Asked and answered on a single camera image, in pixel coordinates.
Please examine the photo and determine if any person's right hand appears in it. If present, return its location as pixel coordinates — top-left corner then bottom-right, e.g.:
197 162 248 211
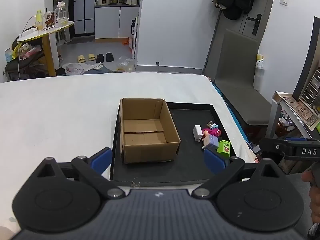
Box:
301 168 320 224

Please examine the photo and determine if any grey chair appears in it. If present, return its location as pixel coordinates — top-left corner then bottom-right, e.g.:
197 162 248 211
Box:
214 28 273 126

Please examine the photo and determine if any round table with yellow legs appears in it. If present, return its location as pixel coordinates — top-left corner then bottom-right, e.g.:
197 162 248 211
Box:
16 21 75 77

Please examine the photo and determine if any grey side table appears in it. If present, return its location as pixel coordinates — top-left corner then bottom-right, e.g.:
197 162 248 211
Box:
266 91 320 175

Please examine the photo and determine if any black door handle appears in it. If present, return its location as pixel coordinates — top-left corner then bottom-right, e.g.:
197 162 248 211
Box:
247 13 262 36

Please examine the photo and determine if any patterned wooden tray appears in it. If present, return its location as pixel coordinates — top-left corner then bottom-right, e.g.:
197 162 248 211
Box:
279 93 320 131

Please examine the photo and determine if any black chair with clutter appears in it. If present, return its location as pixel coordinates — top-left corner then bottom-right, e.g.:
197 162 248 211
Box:
3 37 48 81

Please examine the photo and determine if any brown cardboard box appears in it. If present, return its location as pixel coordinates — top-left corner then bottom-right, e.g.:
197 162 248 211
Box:
119 98 181 165

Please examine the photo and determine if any clear plastic bag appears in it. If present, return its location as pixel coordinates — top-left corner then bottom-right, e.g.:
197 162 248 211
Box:
115 56 136 73

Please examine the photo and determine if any white charger plug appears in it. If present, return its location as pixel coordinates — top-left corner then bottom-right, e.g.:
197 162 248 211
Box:
192 125 203 142

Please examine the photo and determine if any yellow bottle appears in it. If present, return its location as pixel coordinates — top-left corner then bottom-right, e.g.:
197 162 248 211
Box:
35 10 44 30

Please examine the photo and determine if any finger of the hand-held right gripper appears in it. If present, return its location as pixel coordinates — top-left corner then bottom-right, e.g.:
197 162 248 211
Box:
259 137 307 157

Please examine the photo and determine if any green toy bin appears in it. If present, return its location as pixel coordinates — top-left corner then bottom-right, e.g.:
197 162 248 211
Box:
216 140 232 158

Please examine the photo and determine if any black-framed glass door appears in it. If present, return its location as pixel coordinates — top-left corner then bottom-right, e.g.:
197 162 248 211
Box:
68 0 97 36

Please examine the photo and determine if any dark framed panel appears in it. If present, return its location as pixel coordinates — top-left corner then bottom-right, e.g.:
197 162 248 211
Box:
292 16 320 117

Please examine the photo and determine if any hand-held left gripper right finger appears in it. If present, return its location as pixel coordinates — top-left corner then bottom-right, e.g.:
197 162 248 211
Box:
192 147 282 200

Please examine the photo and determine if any white cabinet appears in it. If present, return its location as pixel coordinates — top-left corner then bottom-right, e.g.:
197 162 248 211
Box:
94 3 140 40

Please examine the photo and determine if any clear water jug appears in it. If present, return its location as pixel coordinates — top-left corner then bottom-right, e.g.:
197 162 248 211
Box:
53 2 68 28

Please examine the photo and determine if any black tray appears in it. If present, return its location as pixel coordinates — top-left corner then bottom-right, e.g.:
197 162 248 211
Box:
109 102 232 187

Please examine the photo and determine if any grey door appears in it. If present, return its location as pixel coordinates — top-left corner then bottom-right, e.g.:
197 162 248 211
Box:
202 0 277 78

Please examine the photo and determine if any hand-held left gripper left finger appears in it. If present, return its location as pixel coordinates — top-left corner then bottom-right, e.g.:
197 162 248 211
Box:
36 147 125 200

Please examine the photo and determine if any blue printed bed sheet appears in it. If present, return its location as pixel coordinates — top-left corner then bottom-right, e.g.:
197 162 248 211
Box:
210 81 252 144

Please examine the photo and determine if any pink hooded figurine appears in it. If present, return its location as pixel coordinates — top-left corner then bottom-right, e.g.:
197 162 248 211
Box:
202 127 222 137

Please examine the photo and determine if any purple and cream box toy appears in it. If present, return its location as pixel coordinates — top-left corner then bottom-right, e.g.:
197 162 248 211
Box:
202 134 220 150

